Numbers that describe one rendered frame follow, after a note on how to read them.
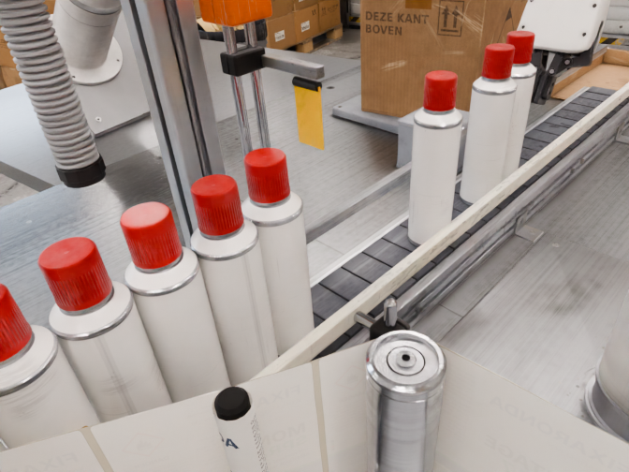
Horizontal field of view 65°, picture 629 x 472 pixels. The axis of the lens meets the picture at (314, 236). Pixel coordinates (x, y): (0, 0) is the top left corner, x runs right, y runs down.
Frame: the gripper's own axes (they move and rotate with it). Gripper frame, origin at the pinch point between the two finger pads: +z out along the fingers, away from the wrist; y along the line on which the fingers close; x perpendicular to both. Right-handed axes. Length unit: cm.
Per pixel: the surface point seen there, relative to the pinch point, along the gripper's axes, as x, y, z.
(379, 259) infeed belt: -28.8, -1.5, 22.4
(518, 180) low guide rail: -8.9, 4.3, 11.8
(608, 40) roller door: 385, -100, -47
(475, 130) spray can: -16.4, -0.1, 6.2
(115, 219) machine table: -40, -45, 32
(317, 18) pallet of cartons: 274, -312, -24
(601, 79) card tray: 59, -8, -5
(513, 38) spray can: -12.6, -0.6, -5.1
